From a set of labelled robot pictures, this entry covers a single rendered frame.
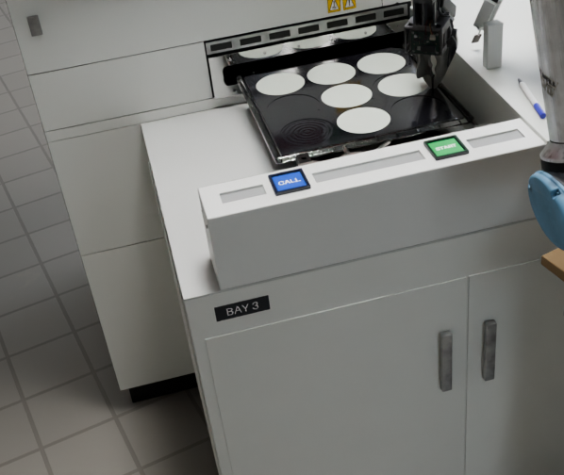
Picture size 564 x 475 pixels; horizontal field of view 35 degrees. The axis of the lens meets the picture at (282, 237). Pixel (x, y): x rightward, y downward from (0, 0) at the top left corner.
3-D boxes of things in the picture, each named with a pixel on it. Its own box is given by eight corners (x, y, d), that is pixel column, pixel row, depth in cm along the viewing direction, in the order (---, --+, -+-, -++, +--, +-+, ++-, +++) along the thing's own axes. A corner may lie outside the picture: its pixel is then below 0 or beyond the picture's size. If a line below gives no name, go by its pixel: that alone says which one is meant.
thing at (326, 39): (213, 96, 194) (207, 55, 189) (407, 57, 200) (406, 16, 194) (215, 99, 193) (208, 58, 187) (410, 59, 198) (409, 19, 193)
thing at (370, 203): (209, 257, 151) (195, 188, 143) (516, 188, 158) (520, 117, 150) (219, 291, 144) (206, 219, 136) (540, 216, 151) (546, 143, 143)
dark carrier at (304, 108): (243, 79, 188) (243, 76, 188) (400, 47, 193) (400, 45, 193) (282, 157, 161) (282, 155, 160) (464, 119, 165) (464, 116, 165)
